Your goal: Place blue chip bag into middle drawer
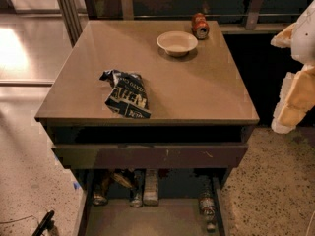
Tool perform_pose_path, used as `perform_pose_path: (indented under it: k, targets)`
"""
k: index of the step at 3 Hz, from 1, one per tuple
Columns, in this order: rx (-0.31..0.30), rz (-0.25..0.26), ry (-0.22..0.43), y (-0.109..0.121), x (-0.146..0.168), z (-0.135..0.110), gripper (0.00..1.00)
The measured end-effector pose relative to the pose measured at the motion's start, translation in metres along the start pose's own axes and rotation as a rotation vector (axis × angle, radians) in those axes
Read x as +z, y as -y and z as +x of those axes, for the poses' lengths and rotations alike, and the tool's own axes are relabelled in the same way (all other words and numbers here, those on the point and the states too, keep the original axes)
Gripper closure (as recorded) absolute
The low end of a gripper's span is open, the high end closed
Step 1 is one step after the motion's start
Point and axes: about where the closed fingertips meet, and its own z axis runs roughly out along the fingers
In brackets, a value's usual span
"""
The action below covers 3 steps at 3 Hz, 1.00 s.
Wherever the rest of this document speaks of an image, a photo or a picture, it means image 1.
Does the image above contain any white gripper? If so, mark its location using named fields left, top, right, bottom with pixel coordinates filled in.
left=271, top=0, right=315, bottom=134

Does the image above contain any blue chip bag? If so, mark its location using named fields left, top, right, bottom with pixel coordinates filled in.
left=100, top=69, right=151, bottom=119

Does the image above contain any clear plastic bottle in drawer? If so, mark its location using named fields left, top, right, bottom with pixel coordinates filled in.
left=198, top=179, right=216, bottom=233

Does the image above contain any grey drawer cabinet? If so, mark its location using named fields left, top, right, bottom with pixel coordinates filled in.
left=33, top=19, right=260, bottom=236

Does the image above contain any open middle drawer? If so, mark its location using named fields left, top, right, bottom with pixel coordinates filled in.
left=78, top=169, right=231, bottom=236

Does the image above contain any dark can in drawer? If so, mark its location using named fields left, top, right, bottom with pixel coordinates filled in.
left=130, top=170, right=144, bottom=207

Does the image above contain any brown snack bag in drawer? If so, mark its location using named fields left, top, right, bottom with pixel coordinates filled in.
left=111, top=172, right=133, bottom=189

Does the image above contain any brown bottle in drawer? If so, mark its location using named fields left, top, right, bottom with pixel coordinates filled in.
left=92, top=170, right=110, bottom=206

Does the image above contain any closed dark top drawer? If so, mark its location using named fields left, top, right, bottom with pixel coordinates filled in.
left=52, top=144, right=248, bottom=169

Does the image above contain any white bowl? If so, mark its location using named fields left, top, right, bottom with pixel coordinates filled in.
left=157, top=31, right=198, bottom=57

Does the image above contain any blue tape piece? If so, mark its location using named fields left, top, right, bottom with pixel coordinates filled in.
left=72, top=181, right=81, bottom=190

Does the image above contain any black tool on floor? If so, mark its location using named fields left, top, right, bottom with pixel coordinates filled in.
left=32, top=210, right=55, bottom=236

